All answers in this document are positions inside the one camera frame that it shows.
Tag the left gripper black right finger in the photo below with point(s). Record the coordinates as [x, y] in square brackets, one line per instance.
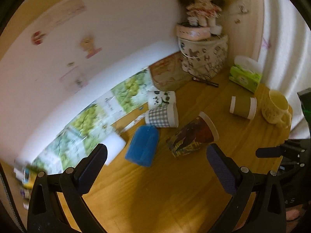
[268, 213]

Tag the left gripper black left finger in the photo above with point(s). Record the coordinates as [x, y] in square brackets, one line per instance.
[45, 213]

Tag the grey checkered paper cup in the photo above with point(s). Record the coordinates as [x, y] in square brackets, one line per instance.
[163, 117]

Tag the brown paper cup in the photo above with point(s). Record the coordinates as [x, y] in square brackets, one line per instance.
[243, 106]

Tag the white foam cup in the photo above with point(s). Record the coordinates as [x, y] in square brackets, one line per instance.
[114, 144]

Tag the dark patterned paper cup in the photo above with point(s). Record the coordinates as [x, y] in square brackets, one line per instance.
[197, 134]

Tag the blue plastic cup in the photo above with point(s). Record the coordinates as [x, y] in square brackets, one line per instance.
[142, 148]

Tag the panda print paper cup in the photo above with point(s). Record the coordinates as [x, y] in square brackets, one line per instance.
[158, 98]

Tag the small bottles cluster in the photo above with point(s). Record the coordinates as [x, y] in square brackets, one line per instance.
[26, 175]

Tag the cream ceramic mug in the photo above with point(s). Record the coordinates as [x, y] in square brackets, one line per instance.
[275, 109]

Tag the green tissue pack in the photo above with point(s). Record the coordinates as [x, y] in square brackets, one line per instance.
[246, 72]

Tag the white curtain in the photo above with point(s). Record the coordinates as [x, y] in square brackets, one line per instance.
[285, 57]

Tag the black pen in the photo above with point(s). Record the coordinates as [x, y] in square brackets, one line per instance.
[205, 82]

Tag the letter print fabric basket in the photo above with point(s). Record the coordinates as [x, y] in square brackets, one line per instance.
[203, 59]

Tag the pink round box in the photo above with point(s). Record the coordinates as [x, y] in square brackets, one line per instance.
[192, 33]

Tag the doll with dark hair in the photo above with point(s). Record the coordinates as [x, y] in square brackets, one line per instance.
[202, 13]

